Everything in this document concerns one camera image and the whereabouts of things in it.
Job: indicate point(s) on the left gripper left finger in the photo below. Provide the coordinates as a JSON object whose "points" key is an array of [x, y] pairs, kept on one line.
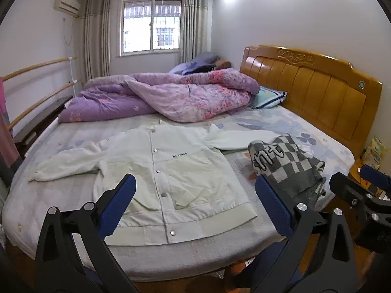
{"points": [[72, 255]]}

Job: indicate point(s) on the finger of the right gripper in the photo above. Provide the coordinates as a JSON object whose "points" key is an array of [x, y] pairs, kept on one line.
{"points": [[376, 178]]}

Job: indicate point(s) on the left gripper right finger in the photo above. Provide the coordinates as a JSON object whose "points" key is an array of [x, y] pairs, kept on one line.
{"points": [[333, 266]]}

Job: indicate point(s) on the grey white checkered cardigan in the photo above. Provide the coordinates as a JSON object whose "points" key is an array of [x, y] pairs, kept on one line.
{"points": [[288, 168]]}

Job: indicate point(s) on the white button jacket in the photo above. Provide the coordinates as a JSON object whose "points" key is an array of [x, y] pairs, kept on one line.
{"points": [[186, 189]]}

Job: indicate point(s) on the yellow package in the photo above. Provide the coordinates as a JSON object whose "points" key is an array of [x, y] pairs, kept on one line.
{"points": [[375, 153]]}

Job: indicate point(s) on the wooden bed headboard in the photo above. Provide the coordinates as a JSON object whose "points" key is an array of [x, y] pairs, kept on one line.
{"points": [[329, 93]]}

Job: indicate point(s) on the pink towel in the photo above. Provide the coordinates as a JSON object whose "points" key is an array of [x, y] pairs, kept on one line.
{"points": [[9, 153]]}

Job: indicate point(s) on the blue striped pillow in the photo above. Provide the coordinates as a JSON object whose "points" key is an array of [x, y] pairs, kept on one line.
{"points": [[268, 98]]}

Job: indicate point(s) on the brown chair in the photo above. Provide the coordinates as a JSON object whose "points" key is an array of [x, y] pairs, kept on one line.
{"points": [[222, 64]]}

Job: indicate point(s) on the purple floral quilt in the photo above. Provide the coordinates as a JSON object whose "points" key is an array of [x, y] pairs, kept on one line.
{"points": [[182, 98]]}

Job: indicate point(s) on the blue grey bedding pile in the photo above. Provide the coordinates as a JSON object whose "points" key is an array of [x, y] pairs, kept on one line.
{"points": [[204, 62]]}

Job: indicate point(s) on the right grey curtain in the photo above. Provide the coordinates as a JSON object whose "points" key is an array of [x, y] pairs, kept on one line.
{"points": [[195, 32]]}

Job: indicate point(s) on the grey curtain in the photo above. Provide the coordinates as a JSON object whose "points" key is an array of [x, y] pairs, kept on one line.
{"points": [[195, 32], [95, 25]]}

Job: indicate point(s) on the barred window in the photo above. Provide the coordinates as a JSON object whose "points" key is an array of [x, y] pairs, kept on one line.
{"points": [[150, 26]]}

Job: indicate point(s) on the left grey curtain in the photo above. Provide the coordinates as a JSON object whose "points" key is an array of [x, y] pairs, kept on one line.
{"points": [[95, 25]]}

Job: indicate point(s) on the white air conditioner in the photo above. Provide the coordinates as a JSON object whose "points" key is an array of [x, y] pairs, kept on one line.
{"points": [[70, 7]]}

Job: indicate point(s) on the lower wooden rail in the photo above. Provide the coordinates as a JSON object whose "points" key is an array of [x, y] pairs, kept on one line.
{"points": [[40, 102]]}

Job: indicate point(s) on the wooden rail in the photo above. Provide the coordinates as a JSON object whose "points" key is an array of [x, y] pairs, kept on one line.
{"points": [[37, 66], [40, 102]]}

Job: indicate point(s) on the upper wooden rail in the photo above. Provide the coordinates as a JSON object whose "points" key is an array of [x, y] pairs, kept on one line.
{"points": [[37, 66]]}

